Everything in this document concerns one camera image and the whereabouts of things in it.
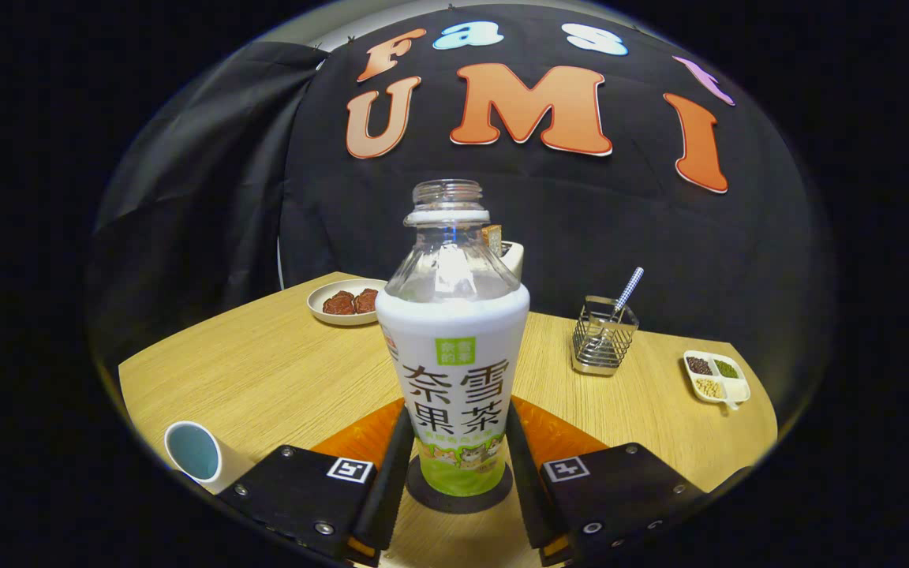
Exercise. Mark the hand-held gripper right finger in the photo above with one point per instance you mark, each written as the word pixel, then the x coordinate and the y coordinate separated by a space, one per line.
pixel 525 489

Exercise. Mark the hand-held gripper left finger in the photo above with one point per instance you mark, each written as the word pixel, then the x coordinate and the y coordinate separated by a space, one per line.
pixel 391 489

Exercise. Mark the dark brown round coaster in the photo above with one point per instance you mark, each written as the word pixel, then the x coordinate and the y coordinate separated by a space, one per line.
pixel 458 505

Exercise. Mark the clear juice bottle white label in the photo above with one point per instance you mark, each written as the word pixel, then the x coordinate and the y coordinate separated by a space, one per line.
pixel 454 371

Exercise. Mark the wooden table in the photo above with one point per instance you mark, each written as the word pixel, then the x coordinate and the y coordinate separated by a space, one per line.
pixel 281 371

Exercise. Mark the small white oval plate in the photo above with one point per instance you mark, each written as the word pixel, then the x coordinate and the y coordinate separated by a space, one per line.
pixel 320 314

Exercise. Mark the white divided seed dish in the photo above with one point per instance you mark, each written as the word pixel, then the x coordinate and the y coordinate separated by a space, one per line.
pixel 716 379

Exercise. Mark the white toaster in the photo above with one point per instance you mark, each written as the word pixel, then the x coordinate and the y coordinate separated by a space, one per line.
pixel 514 260

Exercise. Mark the brown toast slice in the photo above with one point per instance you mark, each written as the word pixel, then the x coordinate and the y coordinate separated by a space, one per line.
pixel 492 238

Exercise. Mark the black backdrop cloth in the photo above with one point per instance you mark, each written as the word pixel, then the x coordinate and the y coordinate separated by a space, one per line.
pixel 581 221

